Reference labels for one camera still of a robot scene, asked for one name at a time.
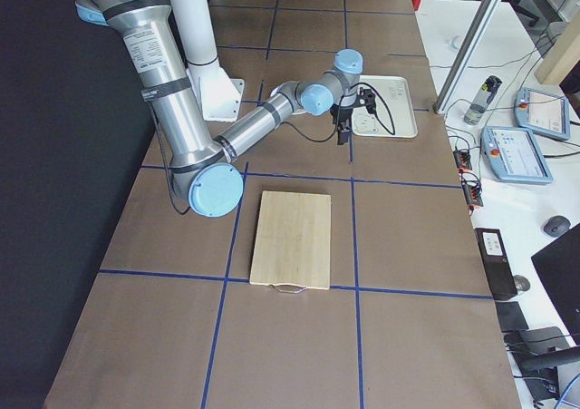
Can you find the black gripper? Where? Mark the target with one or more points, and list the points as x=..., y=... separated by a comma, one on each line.
x=344, y=113

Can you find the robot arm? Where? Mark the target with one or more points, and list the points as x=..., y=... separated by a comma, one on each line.
x=194, y=102

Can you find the cream bear serving tray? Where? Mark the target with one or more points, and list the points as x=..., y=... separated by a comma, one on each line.
x=394, y=117

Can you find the wooden cutting board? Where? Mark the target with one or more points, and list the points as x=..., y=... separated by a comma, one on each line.
x=292, y=249

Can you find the clear water bottle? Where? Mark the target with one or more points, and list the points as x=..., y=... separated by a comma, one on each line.
x=483, y=98

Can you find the orange black connector strip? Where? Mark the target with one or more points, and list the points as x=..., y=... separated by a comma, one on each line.
x=469, y=181

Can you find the near teach pendant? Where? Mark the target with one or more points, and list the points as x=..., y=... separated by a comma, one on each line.
x=514, y=155

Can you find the teach pendant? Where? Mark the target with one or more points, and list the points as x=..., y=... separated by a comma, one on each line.
x=514, y=155
x=543, y=113

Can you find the far teach pendant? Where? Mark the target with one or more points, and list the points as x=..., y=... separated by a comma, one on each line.
x=543, y=113

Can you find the black box with label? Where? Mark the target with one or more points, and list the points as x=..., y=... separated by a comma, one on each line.
x=495, y=263

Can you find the grey mouse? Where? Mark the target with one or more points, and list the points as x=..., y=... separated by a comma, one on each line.
x=556, y=226

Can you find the black laptop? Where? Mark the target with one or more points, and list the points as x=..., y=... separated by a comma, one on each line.
x=557, y=266

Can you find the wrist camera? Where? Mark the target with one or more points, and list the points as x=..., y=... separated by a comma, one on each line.
x=366, y=98

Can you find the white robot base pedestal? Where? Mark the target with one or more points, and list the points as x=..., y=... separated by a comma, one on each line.
x=217, y=94

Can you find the aluminium frame post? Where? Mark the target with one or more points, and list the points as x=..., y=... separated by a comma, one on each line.
x=470, y=43

